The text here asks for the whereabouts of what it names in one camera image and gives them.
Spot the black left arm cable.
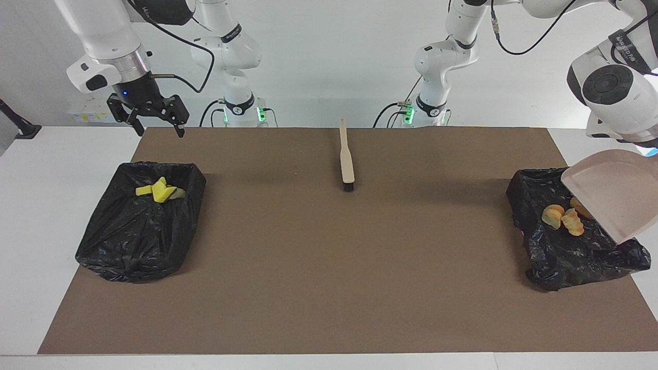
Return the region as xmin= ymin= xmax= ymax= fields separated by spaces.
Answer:
xmin=488 ymin=0 xmax=579 ymax=56

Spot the black base cable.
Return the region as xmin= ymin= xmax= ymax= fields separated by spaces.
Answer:
xmin=199 ymin=100 xmax=227 ymax=127
xmin=374 ymin=100 xmax=412 ymax=128

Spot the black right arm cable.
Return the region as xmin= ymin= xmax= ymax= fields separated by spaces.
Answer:
xmin=129 ymin=0 xmax=216 ymax=95

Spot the pale chip piece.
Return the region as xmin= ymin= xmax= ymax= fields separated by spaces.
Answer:
xmin=541 ymin=204 xmax=566 ymax=230
xmin=561 ymin=208 xmax=586 ymax=237

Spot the white cardboard box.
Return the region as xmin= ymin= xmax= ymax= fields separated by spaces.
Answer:
xmin=67 ymin=99 xmax=124 ymax=124

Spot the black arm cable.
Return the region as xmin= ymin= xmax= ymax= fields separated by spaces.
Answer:
xmin=488 ymin=0 xmax=579 ymax=56
xmin=129 ymin=0 xmax=216 ymax=95

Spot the beige plastic dustpan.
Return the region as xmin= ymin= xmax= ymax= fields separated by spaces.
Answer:
xmin=560 ymin=149 xmax=658 ymax=245

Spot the brown table mat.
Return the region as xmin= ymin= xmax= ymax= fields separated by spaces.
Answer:
xmin=38 ymin=127 xmax=658 ymax=355

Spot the beige hand brush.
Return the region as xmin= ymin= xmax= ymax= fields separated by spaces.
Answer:
xmin=339 ymin=117 xmax=356 ymax=193

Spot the black camera stand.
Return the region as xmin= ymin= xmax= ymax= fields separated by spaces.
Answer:
xmin=0 ymin=99 xmax=42 ymax=140

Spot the bin with black bag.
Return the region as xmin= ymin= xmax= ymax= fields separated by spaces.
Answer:
xmin=506 ymin=166 xmax=651 ymax=292
xmin=75 ymin=161 xmax=207 ymax=284

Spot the brown peanut-shaped piece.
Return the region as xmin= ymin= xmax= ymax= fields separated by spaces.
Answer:
xmin=570 ymin=196 xmax=593 ymax=220

